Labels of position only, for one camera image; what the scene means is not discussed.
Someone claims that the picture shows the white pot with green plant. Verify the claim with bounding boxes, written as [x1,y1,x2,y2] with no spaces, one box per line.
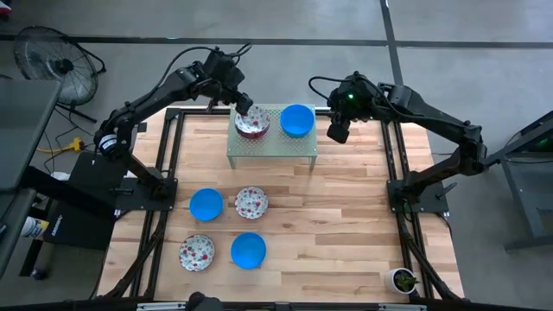
[384,267,421,295]

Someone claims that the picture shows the yellow extension cord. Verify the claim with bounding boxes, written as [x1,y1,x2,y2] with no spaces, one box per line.
[36,136,86,155]

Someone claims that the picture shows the grey metal stand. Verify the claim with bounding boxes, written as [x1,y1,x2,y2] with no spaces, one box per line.
[500,110,553,252]

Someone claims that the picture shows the black control box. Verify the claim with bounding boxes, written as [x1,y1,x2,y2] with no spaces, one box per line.
[41,200,118,252]

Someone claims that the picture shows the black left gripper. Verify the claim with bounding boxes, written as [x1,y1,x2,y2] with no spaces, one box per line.
[203,48,255,117]

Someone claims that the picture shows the black aluminium table frame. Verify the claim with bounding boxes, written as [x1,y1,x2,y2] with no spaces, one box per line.
[97,106,466,303]

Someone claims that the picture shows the grey side table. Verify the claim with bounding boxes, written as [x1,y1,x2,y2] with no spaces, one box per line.
[0,79,64,277]

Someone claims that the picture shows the white yellow container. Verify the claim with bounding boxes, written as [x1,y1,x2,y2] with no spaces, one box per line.
[20,215,49,239]

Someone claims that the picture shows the black floor fan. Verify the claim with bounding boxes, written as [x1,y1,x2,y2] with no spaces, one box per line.
[12,24,107,124]

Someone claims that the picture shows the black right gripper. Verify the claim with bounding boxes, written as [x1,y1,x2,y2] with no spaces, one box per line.
[326,72,382,145]

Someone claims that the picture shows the silver metal bracket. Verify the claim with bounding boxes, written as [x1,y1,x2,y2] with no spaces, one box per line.
[137,301,188,311]
[378,303,429,311]

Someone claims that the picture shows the green perforated metal shelf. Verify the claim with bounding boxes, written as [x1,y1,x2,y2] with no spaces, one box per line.
[226,103,319,170]

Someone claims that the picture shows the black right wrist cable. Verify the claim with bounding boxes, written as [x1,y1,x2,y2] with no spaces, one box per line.
[308,75,336,105]

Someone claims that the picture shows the person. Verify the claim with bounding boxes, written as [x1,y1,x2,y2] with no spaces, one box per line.
[185,291,224,311]

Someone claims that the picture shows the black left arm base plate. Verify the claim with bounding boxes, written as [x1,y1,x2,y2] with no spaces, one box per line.
[114,177,179,213]

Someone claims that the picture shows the blue plastic mini bowl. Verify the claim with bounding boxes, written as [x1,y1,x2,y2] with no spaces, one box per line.
[279,104,315,139]
[188,187,225,223]
[230,232,268,270]

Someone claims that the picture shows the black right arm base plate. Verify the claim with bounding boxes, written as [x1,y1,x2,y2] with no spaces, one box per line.
[386,179,451,215]

